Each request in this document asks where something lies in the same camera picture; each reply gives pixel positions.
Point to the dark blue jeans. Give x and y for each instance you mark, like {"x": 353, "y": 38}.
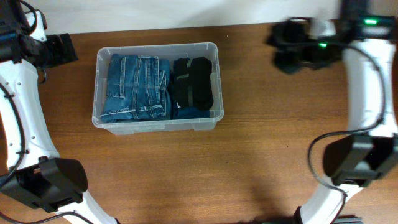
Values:
{"x": 136, "y": 89}

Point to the small black garment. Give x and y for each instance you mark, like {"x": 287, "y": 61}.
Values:
{"x": 289, "y": 62}

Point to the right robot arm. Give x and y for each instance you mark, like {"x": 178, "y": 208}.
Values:
{"x": 367, "y": 150}

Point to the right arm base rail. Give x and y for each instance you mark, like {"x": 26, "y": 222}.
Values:
{"x": 349, "y": 220}

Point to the teal shirt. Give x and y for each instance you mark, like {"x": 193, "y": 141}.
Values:
{"x": 181, "y": 112}

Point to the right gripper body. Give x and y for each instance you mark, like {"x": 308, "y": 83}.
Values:
{"x": 308, "y": 43}

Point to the large black garment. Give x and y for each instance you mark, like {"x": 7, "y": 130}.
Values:
{"x": 192, "y": 83}

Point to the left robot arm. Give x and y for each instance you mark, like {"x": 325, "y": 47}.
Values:
{"x": 37, "y": 176}

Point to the clear plastic storage container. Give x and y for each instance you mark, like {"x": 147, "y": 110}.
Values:
{"x": 170, "y": 52}

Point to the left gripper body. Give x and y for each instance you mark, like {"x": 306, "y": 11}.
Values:
{"x": 62, "y": 48}

